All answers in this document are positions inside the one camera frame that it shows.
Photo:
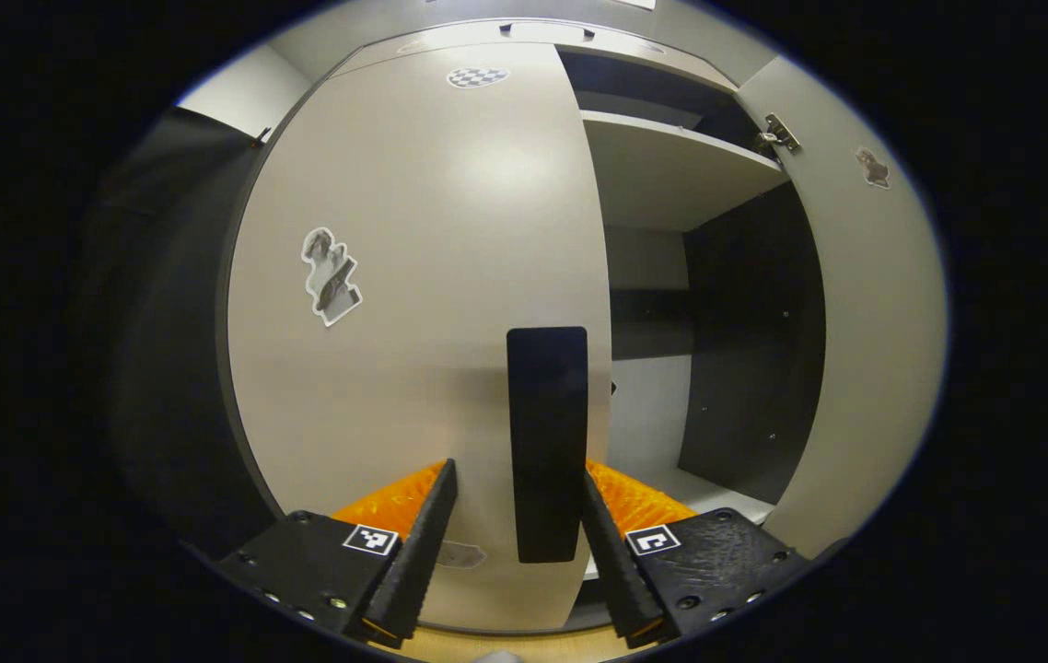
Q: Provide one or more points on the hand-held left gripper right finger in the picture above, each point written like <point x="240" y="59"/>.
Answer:
<point x="621" y="571"/>

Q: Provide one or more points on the black backdrop cloth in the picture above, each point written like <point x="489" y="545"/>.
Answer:
<point x="165" y="322"/>

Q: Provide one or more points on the grey double-door shoe cabinet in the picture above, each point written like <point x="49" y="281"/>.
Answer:
<point x="745" y="350"/>

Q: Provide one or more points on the grey shoe cabinet door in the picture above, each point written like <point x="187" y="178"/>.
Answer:
<point x="432" y="276"/>
<point x="874" y="350"/>

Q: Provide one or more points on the metal door hinge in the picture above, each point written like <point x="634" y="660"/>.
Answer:
<point x="779" y="134"/>

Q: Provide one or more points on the grey cabinet drawer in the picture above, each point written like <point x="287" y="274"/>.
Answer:
<point x="634" y="42"/>

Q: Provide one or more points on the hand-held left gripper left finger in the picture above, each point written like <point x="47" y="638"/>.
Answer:
<point x="418" y="562"/>

